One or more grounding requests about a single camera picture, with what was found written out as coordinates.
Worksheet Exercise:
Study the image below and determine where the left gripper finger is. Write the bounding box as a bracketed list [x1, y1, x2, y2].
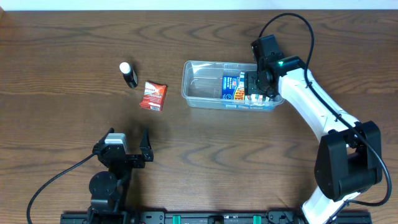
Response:
[98, 128, 114, 144]
[139, 129, 154, 162]

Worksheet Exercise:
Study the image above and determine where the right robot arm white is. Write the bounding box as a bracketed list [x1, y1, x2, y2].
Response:
[245, 55, 388, 223]

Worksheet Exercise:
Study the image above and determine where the clear plastic container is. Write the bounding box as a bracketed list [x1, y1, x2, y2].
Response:
[182, 60, 284, 111]

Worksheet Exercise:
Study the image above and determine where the black bottle white cap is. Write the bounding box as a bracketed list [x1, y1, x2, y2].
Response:
[119, 62, 138, 88]

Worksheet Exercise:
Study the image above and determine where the red orange sachet packet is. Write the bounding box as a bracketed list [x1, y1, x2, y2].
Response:
[139, 82, 167, 111]

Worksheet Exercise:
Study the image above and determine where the white blue Panadol box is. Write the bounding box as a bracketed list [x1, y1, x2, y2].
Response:
[238, 72, 248, 95]

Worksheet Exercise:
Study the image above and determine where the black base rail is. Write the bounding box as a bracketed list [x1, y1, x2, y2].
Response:
[60, 210, 373, 224]

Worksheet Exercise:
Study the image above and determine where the blue Kool Fever box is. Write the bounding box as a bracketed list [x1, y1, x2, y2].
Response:
[221, 76, 246, 100]

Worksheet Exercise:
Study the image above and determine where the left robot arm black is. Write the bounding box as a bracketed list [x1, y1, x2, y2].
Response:
[89, 128, 154, 214]

